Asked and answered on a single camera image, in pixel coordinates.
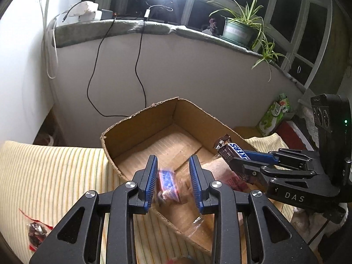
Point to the pink bread packet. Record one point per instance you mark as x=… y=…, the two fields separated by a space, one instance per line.
x=220 y=170

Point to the brown chocolate bar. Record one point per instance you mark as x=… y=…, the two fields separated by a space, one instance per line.
x=227 y=151

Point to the white power adapters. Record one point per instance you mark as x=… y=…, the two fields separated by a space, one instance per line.
x=88 y=8

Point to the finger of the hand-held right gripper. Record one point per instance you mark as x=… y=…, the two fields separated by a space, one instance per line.
x=258 y=156
x=247 y=168

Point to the grey power brick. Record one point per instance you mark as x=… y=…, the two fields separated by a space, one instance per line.
x=107 y=14

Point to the red dried fruit packet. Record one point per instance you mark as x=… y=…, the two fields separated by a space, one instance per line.
x=35 y=231

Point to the spider plant in green pot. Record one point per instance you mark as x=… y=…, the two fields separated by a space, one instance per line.
x=238 y=31

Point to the red box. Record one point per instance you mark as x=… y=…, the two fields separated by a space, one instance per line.
x=288 y=132

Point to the small dark figurine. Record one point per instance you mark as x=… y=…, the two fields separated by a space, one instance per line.
x=211 y=24

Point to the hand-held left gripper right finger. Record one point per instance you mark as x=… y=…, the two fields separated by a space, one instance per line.
x=195 y=181

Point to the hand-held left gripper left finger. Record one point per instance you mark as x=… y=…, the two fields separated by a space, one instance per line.
x=151 y=181

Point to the cardboard box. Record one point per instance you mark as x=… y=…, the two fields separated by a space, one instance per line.
x=165 y=121

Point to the small brown blue snack packet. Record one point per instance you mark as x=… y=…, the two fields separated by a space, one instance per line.
x=167 y=183

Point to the white window frame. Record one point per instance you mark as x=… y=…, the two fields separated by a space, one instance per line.
x=299 y=24

